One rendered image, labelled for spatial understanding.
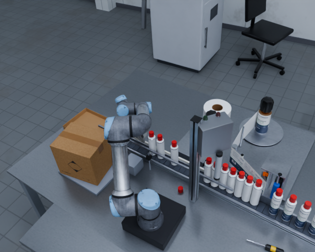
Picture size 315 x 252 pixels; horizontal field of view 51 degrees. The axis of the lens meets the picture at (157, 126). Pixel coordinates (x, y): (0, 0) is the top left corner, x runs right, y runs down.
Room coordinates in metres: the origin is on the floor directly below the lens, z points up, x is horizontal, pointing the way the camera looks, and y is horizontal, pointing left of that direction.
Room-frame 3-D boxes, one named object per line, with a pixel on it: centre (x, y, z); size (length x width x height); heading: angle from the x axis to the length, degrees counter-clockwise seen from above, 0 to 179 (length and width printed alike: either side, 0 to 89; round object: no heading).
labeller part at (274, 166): (1.16, -0.64, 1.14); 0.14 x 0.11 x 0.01; 52
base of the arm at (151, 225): (1.03, 0.08, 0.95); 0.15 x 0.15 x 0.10
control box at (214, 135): (1.21, -0.28, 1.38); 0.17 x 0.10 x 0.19; 107
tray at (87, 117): (1.95, 0.54, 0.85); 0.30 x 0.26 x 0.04; 52
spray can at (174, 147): (1.46, -0.10, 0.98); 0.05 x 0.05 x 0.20
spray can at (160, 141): (1.53, -0.01, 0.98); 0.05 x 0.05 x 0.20
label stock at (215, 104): (1.84, -0.45, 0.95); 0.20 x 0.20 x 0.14
